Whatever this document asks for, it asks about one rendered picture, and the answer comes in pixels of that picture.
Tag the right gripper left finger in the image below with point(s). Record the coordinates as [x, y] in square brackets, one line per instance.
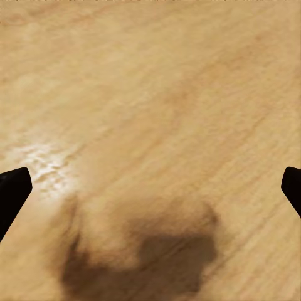
[15, 187]

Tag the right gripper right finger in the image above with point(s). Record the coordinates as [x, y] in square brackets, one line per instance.
[291, 187]

